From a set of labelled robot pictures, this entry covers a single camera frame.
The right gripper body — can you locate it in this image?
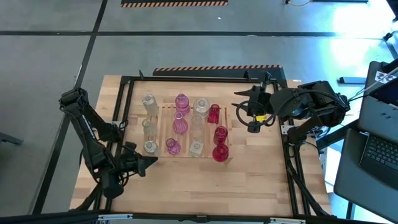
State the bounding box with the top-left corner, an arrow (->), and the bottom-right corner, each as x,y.
248,85 -> 274,134

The white fiducial marker tag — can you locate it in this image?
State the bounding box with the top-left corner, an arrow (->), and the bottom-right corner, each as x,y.
374,70 -> 389,84

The grey desk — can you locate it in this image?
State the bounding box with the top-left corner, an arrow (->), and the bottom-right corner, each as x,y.
333,127 -> 398,223

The clear wide round vase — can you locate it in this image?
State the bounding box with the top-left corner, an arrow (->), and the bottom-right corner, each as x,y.
193,98 -> 211,118

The clear textured bottle vase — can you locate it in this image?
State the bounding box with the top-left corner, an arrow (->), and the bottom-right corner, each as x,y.
142,94 -> 160,116

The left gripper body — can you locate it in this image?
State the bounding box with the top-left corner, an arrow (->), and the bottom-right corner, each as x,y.
119,141 -> 147,177

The pink flared-neck glass vase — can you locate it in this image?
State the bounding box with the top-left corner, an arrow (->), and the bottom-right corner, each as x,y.
172,111 -> 189,135

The clear bulb glass vase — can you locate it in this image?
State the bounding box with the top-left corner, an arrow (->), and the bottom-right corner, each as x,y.
143,140 -> 160,156
142,118 -> 158,138

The red ribbed bottle vase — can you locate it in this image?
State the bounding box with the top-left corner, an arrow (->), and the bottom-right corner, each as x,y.
213,126 -> 229,146

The wooden slatted shelf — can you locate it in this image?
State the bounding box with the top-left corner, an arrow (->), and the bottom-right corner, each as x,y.
152,104 -> 233,165

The yellow floor cable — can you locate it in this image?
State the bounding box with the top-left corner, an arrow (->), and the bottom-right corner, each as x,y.
284,0 -> 312,7

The red round glass vase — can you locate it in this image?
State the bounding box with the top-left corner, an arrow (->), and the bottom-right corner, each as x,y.
212,144 -> 229,163

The grey floor foot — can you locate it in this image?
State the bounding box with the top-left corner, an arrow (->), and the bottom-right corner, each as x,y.
0,131 -> 24,146

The grey laptop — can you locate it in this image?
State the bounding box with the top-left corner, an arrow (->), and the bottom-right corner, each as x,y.
356,93 -> 398,182

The black desk leg bar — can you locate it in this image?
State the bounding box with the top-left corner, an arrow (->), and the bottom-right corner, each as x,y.
315,121 -> 360,152

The clear short glass vase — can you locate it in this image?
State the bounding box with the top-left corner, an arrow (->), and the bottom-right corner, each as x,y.
190,114 -> 205,141

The pink ribbed bottle vase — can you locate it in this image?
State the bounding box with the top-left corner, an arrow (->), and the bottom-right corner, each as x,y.
174,93 -> 191,116

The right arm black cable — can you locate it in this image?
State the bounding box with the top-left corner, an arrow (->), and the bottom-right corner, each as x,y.
235,101 -> 278,128

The dark monitor with marker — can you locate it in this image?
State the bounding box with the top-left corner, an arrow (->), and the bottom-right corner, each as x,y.
364,58 -> 398,106

